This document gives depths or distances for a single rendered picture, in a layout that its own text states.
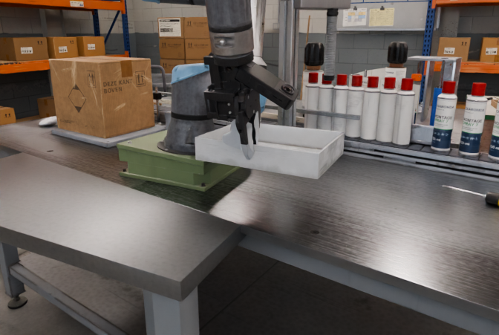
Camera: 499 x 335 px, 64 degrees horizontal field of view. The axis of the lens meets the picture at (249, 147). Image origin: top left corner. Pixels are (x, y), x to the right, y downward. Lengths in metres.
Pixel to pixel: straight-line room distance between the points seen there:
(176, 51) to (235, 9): 4.47
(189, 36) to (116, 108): 3.56
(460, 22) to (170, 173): 4.99
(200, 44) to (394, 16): 2.49
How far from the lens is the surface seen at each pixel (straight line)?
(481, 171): 1.26
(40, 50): 5.26
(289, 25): 1.25
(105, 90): 1.50
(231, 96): 0.71
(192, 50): 5.02
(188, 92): 1.05
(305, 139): 0.95
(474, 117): 1.26
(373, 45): 5.77
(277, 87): 0.70
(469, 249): 0.86
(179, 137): 1.07
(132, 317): 1.63
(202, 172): 1.01
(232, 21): 0.67
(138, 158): 1.12
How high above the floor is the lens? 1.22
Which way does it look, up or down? 16 degrees down
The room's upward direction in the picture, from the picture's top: straight up
